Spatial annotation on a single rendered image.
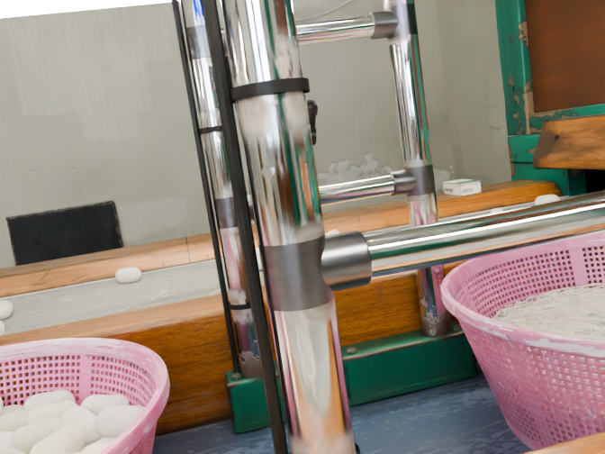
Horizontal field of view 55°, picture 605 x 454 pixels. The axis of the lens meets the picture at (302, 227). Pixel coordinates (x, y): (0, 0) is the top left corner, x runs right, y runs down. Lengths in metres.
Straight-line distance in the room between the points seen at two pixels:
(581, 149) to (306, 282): 0.72
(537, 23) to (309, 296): 0.90
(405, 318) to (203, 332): 0.17
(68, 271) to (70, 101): 1.95
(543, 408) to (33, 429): 0.29
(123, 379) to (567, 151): 0.68
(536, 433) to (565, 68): 0.70
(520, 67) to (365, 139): 1.86
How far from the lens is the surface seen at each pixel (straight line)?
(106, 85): 2.74
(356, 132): 2.86
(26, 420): 0.41
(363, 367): 0.47
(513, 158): 1.12
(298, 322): 0.19
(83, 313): 0.66
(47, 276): 0.85
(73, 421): 0.38
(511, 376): 0.37
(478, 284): 0.48
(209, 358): 0.47
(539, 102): 1.06
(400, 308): 0.50
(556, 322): 0.44
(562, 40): 1.01
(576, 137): 0.89
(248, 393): 0.46
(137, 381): 0.39
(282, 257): 0.19
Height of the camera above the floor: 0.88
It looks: 8 degrees down
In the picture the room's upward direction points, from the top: 8 degrees counter-clockwise
